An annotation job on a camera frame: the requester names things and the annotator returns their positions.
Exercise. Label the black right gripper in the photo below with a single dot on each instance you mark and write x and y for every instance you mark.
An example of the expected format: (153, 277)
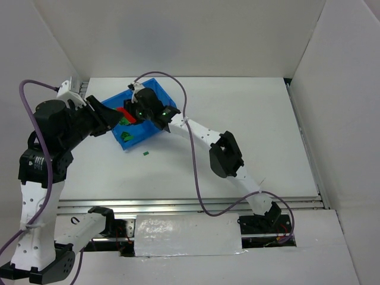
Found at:
(130, 110)

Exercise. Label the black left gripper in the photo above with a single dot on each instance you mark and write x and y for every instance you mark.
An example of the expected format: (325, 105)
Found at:
(97, 116)

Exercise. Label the green numbered lego brick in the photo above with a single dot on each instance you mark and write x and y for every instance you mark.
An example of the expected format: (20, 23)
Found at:
(124, 121)

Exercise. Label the red rounded lego brick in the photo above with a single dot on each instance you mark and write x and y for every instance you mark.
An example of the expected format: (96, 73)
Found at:
(127, 115)

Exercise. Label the small green lego brick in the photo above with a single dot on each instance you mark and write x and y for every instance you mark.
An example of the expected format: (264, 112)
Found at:
(125, 135)

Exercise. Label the green square lego brick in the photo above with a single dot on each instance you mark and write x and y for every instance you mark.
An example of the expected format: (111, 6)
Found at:
(128, 138)

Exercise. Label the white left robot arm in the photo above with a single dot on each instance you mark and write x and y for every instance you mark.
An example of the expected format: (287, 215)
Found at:
(39, 256)

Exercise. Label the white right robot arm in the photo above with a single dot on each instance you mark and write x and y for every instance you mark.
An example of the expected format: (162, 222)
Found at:
(225, 156)

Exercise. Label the blue plastic divided bin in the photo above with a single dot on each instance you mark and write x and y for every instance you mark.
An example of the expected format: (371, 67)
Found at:
(146, 129)

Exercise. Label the silver foil tape sheet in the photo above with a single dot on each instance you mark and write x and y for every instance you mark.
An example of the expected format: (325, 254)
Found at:
(187, 235)

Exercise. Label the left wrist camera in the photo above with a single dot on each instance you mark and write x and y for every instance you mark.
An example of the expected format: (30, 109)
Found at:
(69, 92)

